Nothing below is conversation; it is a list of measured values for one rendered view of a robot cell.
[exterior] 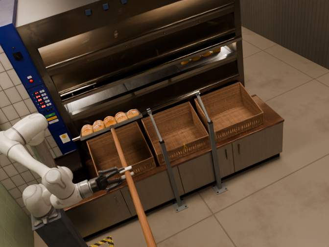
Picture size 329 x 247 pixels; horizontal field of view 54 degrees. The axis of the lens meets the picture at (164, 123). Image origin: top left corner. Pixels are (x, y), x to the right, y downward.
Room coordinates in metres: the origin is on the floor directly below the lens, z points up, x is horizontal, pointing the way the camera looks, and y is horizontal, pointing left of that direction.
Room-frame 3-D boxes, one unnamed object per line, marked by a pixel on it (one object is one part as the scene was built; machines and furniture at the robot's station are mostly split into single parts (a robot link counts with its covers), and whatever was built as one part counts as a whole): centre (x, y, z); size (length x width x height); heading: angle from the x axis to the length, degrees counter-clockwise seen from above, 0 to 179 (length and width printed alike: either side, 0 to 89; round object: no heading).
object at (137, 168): (2.40, 0.50, 0.72); 0.56 x 0.49 x 0.28; 101
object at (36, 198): (1.66, 1.05, 1.17); 0.18 x 0.16 x 0.22; 132
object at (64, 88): (2.77, -0.02, 1.54); 1.79 x 0.11 x 0.19; 100
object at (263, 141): (2.47, 0.03, 0.29); 2.42 x 0.56 x 0.58; 100
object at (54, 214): (1.64, 1.05, 1.03); 0.22 x 0.18 x 0.06; 14
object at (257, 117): (2.62, -0.68, 0.72); 0.56 x 0.49 x 0.28; 100
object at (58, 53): (2.77, -0.02, 1.80); 1.79 x 0.11 x 0.19; 100
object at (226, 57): (2.79, -0.02, 1.16); 1.80 x 0.06 x 0.04; 100
